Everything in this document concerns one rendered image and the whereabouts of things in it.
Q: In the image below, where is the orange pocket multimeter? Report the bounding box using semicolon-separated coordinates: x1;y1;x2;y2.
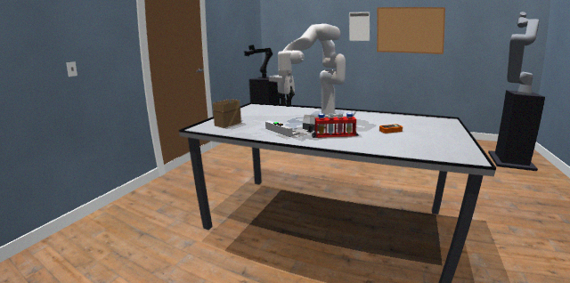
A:
379;124;403;133

